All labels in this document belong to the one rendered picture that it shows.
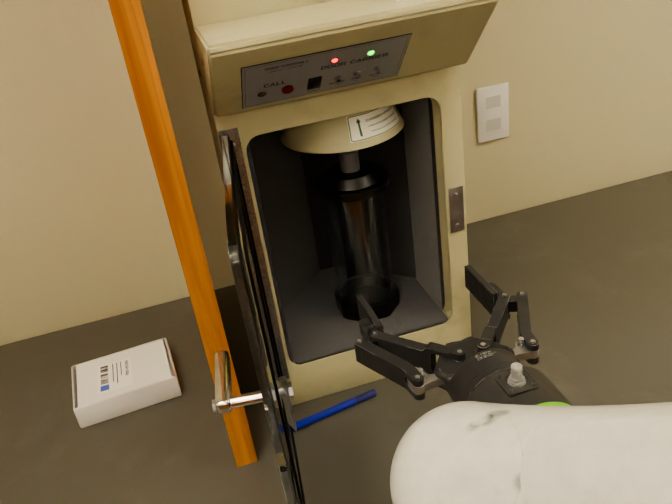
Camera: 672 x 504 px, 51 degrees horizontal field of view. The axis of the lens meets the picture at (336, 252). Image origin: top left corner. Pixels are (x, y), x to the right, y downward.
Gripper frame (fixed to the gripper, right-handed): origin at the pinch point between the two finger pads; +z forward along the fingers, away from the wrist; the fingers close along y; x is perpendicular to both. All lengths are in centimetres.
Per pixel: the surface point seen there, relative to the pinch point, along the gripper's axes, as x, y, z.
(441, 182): -3.4, -12.1, 20.1
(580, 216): 26, -54, 48
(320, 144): -12.9, 4.4, 20.8
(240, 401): -0.5, 23.0, -9.9
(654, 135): 18, -80, 60
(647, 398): 25.9, -31.6, -2.6
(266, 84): -24.8, 11.5, 11.3
